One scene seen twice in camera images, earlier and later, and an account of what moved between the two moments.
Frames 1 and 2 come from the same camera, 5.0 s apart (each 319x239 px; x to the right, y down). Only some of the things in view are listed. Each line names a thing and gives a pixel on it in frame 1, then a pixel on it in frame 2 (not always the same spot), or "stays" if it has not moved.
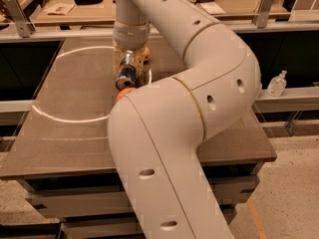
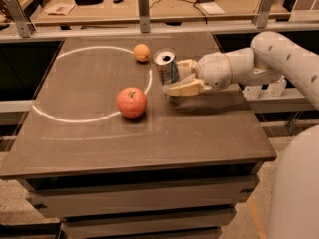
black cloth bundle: [88, 1] stays
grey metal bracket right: [266, 4] stays
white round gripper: [130, 37] to [212, 71]
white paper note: [212, 8] stays
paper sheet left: [59, 8] stays
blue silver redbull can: [127, 72] to [166, 65]
